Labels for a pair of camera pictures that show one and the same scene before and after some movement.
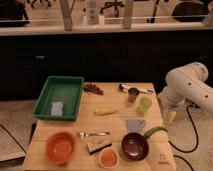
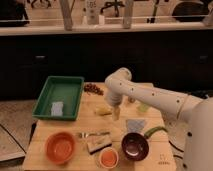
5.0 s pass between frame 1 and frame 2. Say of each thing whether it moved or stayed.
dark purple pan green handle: stayed
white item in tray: stayed
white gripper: moved
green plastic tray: stayed
